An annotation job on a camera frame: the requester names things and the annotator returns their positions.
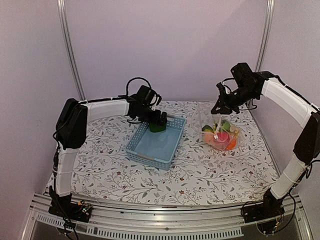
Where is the floral patterned table mat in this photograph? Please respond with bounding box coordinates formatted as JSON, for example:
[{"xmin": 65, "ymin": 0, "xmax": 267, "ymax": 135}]
[{"xmin": 69, "ymin": 101, "xmax": 278, "ymax": 205}]

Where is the green toy pepper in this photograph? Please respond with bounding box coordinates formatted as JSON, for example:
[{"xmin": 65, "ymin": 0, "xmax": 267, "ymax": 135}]
[{"xmin": 149, "ymin": 122, "xmax": 166, "ymax": 133}]

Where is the yellow toy banana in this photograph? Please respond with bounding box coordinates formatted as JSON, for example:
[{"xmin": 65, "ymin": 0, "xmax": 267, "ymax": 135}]
[{"xmin": 201, "ymin": 122, "xmax": 241, "ymax": 136}]

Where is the orange toy orange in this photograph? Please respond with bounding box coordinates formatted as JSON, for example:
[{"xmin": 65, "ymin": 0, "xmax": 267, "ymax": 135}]
[{"xmin": 225, "ymin": 138, "xmax": 237, "ymax": 150}]

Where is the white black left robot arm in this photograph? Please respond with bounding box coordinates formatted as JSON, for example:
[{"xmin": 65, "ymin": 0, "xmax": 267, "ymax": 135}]
[{"xmin": 52, "ymin": 82, "xmax": 167, "ymax": 217}]

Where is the left aluminium corner post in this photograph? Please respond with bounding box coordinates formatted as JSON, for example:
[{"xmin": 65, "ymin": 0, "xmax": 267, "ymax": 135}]
[{"xmin": 56, "ymin": 0, "xmax": 86, "ymax": 100}]

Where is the green toy watermelon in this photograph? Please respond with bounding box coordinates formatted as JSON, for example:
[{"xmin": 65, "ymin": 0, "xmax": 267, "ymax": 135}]
[{"xmin": 220, "ymin": 120, "xmax": 231, "ymax": 132}]

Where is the aluminium front rail frame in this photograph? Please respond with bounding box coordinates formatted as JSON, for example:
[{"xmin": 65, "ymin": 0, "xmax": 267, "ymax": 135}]
[{"xmin": 21, "ymin": 193, "xmax": 315, "ymax": 240}]

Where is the right aluminium corner post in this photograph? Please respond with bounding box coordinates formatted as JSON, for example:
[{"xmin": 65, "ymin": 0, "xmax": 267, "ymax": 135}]
[{"xmin": 255, "ymin": 0, "xmax": 275, "ymax": 72}]

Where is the clear zip top bag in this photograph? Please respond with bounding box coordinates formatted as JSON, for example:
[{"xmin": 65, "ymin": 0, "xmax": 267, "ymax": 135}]
[{"xmin": 191, "ymin": 102, "xmax": 244, "ymax": 151}]

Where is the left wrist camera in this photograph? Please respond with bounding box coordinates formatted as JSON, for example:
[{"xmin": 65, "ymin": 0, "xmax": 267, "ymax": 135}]
[{"xmin": 149, "ymin": 93, "xmax": 162, "ymax": 107}]

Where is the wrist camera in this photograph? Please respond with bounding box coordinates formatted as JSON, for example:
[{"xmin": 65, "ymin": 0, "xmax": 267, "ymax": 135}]
[
  {"xmin": 149, "ymin": 93, "xmax": 162, "ymax": 107},
  {"xmin": 216, "ymin": 82, "xmax": 231, "ymax": 98}
]

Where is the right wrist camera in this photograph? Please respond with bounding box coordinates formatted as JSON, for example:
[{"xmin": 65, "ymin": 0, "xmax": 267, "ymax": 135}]
[{"xmin": 216, "ymin": 82, "xmax": 231, "ymax": 98}]

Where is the yellow toy lemon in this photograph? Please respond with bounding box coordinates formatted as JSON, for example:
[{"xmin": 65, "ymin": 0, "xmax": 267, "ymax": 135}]
[{"xmin": 229, "ymin": 124, "xmax": 241, "ymax": 137}]

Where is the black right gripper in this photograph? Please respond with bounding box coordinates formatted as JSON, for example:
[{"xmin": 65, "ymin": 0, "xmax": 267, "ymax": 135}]
[{"xmin": 211, "ymin": 84, "xmax": 259, "ymax": 114}]

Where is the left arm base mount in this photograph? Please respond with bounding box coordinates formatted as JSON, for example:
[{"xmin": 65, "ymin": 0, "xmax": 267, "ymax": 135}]
[{"xmin": 48, "ymin": 186, "xmax": 93, "ymax": 223}]

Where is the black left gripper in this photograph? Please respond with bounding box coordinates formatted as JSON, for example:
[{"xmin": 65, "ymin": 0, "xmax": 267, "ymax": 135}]
[{"xmin": 135, "ymin": 104, "xmax": 167, "ymax": 126}]

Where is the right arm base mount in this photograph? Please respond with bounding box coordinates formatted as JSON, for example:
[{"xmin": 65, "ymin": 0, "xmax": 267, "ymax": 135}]
[{"xmin": 240, "ymin": 189, "xmax": 285, "ymax": 235}]

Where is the green orange toy mango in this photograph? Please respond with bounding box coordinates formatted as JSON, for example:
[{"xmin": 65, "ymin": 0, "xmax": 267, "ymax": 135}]
[{"xmin": 201, "ymin": 125, "xmax": 217, "ymax": 144}]

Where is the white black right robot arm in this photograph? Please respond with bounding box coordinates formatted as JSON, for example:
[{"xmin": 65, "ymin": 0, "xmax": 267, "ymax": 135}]
[{"xmin": 211, "ymin": 62, "xmax": 320, "ymax": 218}]

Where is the red toy apple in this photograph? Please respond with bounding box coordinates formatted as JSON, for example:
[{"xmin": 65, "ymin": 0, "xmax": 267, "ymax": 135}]
[{"xmin": 213, "ymin": 131, "xmax": 231, "ymax": 145}]

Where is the blue perforated plastic basket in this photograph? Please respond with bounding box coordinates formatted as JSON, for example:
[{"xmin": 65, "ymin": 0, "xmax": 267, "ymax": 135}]
[{"xmin": 125, "ymin": 115, "xmax": 186, "ymax": 171}]

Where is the aluminium corner post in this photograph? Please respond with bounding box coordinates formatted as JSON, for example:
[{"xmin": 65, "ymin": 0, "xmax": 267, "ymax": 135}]
[
  {"xmin": 56, "ymin": 0, "xmax": 86, "ymax": 100},
  {"xmin": 255, "ymin": 0, "xmax": 275, "ymax": 72}
]

